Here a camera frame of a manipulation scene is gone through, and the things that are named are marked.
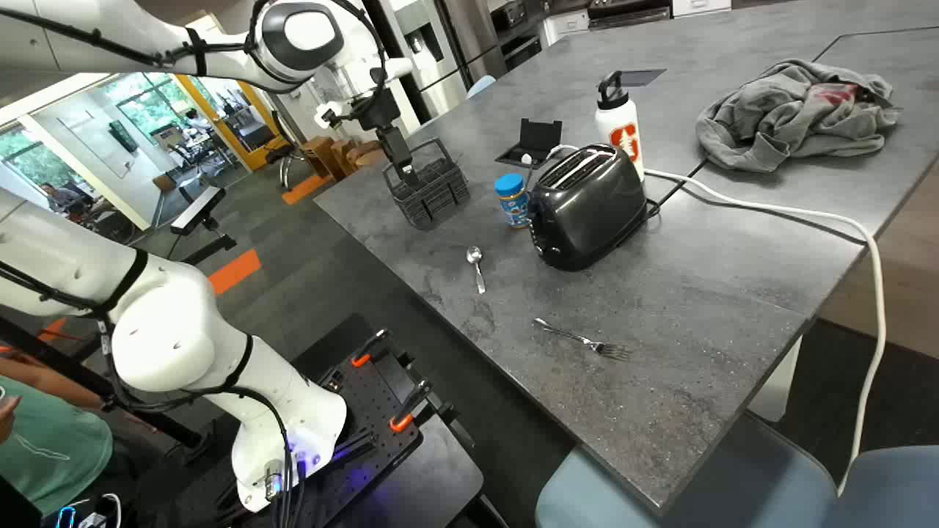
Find silver spoon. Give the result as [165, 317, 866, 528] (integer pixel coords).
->
[463, 243, 491, 298]

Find silver fork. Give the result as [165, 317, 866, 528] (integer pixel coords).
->
[532, 313, 617, 358]

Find crumpled grey cloth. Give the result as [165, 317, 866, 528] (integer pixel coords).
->
[696, 56, 903, 175]

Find white water bottle black cap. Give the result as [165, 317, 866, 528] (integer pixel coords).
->
[592, 70, 648, 181]

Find clear jar blue lid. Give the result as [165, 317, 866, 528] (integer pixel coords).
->
[491, 169, 535, 231]

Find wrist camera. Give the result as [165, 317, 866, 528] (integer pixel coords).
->
[338, 94, 397, 131]

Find black toaster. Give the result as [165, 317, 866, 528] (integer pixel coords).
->
[526, 140, 651, 272]

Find stainless steel refrigerator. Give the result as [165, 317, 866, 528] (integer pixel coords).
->
[375, 0, 510, 125]

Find thick white power cable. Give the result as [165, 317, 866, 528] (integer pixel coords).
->
[642, 166, 890, 495]

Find orange handled black clamp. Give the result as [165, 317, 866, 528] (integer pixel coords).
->
[347, 326, 390, 372]
[388, 379, 434, 436]

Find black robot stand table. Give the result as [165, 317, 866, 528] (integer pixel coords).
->
[321, 414, 486, 528]

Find table power hatch cover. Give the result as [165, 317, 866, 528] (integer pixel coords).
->
[613, 65, 670, 90]

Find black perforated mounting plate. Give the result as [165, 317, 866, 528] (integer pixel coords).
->
[291, 310, 463, 502]

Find white table leg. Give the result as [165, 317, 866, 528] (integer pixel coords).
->
[746, 334, 808, 424]

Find person in green shirt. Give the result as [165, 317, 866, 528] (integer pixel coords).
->
[0, 376, 114, 515]

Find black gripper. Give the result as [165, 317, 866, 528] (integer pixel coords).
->
[375, 114, 423, 181]

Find bare person forearm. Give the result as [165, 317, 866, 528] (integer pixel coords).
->
[0, 353, 105, 411]

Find blue chair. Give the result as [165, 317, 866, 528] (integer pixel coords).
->
[535, 414, 939, 528]

